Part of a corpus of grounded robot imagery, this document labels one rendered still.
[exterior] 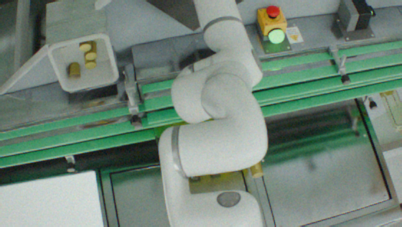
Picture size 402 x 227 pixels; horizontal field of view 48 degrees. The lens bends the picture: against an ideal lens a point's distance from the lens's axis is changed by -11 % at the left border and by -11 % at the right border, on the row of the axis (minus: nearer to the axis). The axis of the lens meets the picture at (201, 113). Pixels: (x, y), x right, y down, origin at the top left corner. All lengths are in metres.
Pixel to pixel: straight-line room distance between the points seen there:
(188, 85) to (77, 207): 0.74
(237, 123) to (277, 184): 0.83
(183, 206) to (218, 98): 0.18
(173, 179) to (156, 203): 0.74
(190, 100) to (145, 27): 0.52
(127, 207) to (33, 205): 0.32
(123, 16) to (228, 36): 0.40
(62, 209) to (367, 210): 0.98
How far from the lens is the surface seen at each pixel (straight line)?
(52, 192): 1.60
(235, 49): 1.03
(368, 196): 1.63
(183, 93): 0.94
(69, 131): 1.48
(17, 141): 1.52
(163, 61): 1.41
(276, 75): 1.41
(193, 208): 0.77
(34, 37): 2.00
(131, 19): 1.37
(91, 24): 1.30
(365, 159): 1.67
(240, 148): 0.76
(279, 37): 1.41
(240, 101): 0.77
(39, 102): 1.54
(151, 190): 1.53
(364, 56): 1.52
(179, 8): 1.28
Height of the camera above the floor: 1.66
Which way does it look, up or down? 29 degrees down
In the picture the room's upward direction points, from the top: 166 degrees clockwise
